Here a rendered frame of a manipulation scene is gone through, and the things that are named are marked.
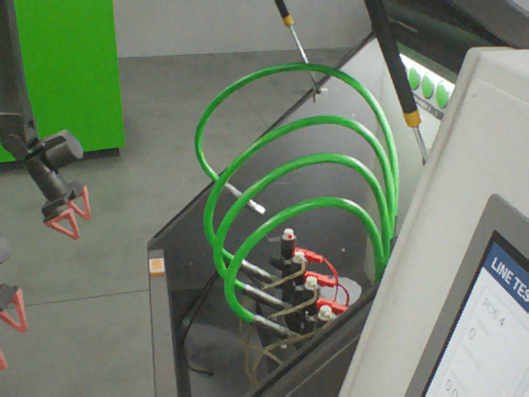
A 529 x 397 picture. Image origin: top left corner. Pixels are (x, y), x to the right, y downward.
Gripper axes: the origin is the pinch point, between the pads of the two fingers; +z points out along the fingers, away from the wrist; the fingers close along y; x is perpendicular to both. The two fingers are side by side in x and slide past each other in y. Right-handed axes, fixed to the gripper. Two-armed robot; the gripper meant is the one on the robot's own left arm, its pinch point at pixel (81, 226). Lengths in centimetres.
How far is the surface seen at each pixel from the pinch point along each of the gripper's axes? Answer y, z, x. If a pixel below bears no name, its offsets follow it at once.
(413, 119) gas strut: -58, -14, -74
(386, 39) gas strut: -60, -25, -75
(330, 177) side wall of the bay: 6, 17, -56
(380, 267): -50, 8, -63
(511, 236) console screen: -79, -9, -77
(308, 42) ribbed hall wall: 655, 123, -42
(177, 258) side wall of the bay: -0.9, 17.0, -16.2
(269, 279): -37, 10, -44
